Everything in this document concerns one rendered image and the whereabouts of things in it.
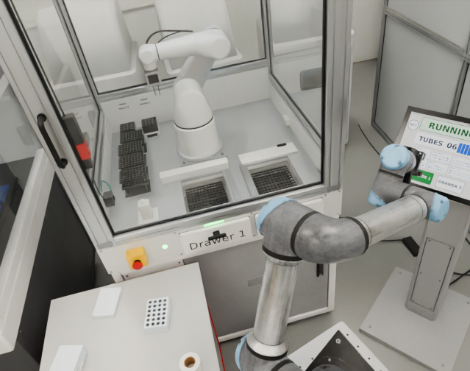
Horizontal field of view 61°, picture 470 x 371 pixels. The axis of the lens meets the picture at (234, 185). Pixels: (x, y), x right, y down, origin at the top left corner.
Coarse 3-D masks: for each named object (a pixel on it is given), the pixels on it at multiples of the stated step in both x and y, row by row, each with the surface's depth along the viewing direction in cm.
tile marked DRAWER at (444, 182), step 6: (438, 180) 152; (444, 180) 151; (450, 180) 150; (456, 180) 149; (438, 186) 152; (444, 186) 151; (450, 186) 150; (456, 186) 149; (462, 186) 148; (456, 192) 149
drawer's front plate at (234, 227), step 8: (248, 216) 162; (224, 224) 160; (232, 224) 160; (240, 224) 161; (248, 224) 162; (192, 232) 159; (200, 232) 159; (208, 232) 160; (224, 232) 162; (232, 232) 163; (240, 232) 164; (248, 232) 165; (184, 240) 160; (192, 240) 161; (200, 240) 162; (208, 240) 163; (216, 240) 164; (224, 240) 165; (232, 240) 166; (240, 240) 167; (184, 248) 162; (192, 248) 163; (200, 248) 164; (208, 248) 166
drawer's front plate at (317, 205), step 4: (312, 200) 164; (316, 200) 164; (320, 200) 163; (304, 204) 163; (308, 204) 163; (312, 204) 163; (316, 204) 164; (320, 204) 164; (312, 208) 165; (316, 208) 165; (320, 208) 166; (320, 212) 167; (256, 216) 161; (256, 220) 162
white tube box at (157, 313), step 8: (152, 304) 150; (160, 304) 150; (168, 304) 150; (152, 312) 148; (160, 312) 147; (168, 312) 149; (152, 320) 146; (160, 320) 144; (168, 320) 147; (144, 328) 143; (152, 328) 143; (160, 328) 143; (168, 328) 145
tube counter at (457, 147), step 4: (448, 140) 151; (448, 144) 151; (452, 144) 150; (456, 144) 150; (460, 144) 149; (464, 144) 148; (468, 144) 148; (448, 148) 151; (452, 148) 150; (456, 148) 150; (460, 148) 149; (464, 148) 148; (468, 148) 148; (456, 152) 150; (460, 152) 149; (464, 152) 148; (468, 152) 147
